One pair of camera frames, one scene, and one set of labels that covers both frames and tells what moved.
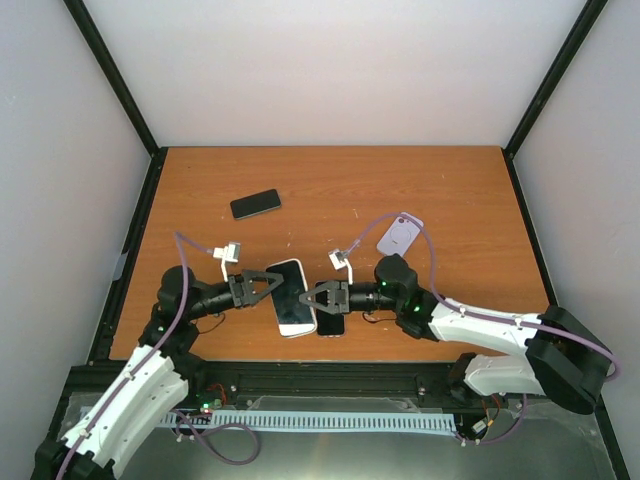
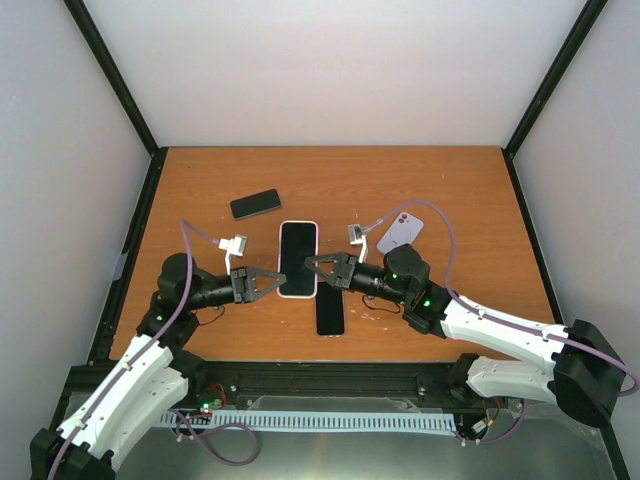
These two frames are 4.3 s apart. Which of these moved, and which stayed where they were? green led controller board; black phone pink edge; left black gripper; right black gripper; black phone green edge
Moved: right black gripper
Stayed: green led controller board; black phone pink edge; black phone green edge; left black gripper
